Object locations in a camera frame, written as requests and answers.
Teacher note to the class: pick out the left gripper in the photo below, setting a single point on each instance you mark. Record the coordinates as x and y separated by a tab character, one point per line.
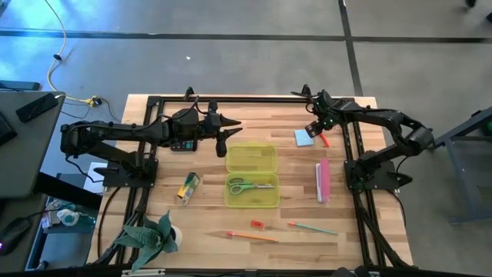
213	125

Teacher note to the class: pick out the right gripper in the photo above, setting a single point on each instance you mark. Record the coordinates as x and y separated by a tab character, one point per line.
324	111

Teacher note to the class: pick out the blue sticky note pad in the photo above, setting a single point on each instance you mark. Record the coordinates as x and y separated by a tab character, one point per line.
304	138

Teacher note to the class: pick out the orange-red marker pen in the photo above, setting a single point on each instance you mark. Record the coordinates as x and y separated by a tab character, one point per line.
325	140

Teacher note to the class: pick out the yellow-green translucent pencil case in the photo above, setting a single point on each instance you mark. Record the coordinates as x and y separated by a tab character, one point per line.
251	177

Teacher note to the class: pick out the green yellow crayon box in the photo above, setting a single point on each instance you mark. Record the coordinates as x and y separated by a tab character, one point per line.
188	188

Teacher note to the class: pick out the green pencil orange eraser cap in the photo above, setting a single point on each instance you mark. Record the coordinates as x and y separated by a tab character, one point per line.
313	228

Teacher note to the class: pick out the red eraser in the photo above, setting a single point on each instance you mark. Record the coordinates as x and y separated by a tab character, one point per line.
258	224

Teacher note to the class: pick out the orange pencil pink eraser cap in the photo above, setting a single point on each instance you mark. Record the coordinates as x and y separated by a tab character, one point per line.
251	236

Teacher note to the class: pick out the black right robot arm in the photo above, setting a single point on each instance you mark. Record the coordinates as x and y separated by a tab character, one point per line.
388	115

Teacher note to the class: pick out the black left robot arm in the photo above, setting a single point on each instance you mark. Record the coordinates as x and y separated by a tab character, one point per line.
115	132

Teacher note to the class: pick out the black desk calculator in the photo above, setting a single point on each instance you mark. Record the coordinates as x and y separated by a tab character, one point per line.
184	146

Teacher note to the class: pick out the pink eraser block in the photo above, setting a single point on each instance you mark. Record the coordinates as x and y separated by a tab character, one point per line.
323	181

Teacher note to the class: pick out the potted green plant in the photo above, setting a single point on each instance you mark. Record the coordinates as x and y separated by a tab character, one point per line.
148	238

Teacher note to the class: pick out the yellow plug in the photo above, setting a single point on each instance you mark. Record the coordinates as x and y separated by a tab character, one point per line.
91	102

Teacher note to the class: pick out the white paper sheet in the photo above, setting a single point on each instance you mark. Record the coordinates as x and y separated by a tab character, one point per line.
92	181

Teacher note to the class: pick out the grey metal cart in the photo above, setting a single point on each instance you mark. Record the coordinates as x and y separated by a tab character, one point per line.
460	169

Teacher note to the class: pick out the bag with teal roll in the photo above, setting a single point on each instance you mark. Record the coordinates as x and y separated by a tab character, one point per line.
69	217

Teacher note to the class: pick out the black phone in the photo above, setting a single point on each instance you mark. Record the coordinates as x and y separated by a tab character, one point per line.
36	107

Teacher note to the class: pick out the grey desk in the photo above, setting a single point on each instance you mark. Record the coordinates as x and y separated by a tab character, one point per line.
30	154

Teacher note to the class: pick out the flat black device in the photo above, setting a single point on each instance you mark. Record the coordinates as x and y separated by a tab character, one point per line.
19	85

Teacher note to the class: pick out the black keyboard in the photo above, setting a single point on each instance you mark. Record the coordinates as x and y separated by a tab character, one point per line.
5	131

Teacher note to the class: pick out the black computer mouse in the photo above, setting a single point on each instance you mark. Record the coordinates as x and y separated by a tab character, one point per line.
13	234

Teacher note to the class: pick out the black table frame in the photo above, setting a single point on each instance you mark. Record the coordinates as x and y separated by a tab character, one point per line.
250	99

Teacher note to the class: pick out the silver bracket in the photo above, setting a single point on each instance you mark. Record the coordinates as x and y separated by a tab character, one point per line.
142	272

